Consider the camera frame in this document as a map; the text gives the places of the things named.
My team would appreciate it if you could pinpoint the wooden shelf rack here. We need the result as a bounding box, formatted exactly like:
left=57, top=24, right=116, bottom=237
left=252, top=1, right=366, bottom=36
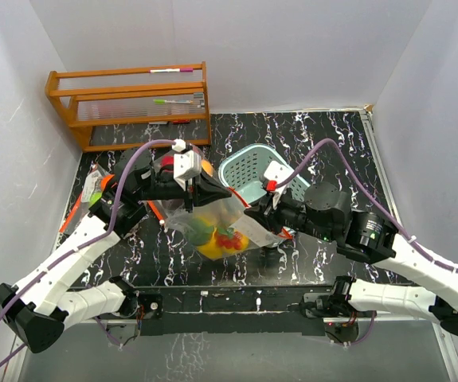
left=45, top=62, right=213, bottom=152

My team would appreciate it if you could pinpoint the pink white pen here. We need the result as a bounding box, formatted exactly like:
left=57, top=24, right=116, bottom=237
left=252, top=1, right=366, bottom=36
left=149, top=68, right=194, bottom=74

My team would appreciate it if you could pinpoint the dark green round fruit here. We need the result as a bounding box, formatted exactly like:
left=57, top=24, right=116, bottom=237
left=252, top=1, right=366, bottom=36
left=185, top=219, right=214, bottom=246

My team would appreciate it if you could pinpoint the yellow bell pepper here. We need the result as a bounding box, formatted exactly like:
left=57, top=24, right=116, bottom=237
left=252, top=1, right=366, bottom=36
left=196, top=235, right=249, bottom=260

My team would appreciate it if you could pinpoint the clear orange-zip bag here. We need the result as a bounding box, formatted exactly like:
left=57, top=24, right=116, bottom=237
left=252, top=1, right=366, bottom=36
left=154, top=139, right=219, bottom=211

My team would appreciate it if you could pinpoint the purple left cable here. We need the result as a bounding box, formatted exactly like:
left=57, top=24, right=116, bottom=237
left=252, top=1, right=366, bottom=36
left=0, top=138, right=178, bottom=376

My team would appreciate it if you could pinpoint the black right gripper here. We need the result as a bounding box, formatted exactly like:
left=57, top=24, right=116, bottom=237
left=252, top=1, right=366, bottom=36
left=245, top=186, right=336, bottom=244

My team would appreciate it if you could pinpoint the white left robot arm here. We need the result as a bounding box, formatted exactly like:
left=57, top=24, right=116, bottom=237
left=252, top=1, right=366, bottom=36
left=0, top=144, right=232, bottom=353

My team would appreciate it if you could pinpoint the cherry tomato bunch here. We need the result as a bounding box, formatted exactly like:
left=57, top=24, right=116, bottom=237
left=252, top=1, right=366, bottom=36
left=215, top=228, right=244, bottom=250

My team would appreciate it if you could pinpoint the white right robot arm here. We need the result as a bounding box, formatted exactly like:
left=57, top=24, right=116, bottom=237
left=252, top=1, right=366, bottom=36
left=245, top=182, right=458, bottom=337

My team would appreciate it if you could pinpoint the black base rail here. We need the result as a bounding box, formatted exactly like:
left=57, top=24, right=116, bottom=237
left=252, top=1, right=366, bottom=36
left=92, top=284, right=377, bottom=339

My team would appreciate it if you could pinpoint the red bell pepper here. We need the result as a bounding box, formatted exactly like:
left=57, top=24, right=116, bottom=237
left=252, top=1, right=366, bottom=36
left=160, top=156, right=174, bottom=171

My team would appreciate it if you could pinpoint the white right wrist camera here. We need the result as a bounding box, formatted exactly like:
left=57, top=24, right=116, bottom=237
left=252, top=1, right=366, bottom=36
left=263, top=160, right=293, bottom=209

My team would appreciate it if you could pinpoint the purple cable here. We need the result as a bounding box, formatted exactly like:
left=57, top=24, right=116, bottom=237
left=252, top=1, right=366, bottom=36
left=276, top=138, right=458, bottom=276
left=0, top=138, right=178, bottom=376

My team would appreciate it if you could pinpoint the light blue plastic basket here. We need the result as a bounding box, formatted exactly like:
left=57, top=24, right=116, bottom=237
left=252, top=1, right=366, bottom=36
left=217, top=143, right=313, bottom=236

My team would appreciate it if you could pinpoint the green white pen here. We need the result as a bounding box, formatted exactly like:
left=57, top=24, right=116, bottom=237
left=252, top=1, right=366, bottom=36
left=153, top=99, right=194, bottom=105

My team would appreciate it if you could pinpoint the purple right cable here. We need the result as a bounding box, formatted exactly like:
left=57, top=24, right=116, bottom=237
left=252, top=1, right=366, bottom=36
left=276, top=138, right=458, bottom=276

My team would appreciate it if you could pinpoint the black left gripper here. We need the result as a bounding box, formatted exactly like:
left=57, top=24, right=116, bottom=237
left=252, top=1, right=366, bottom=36
left=135, top=166, right=231, bottom=211

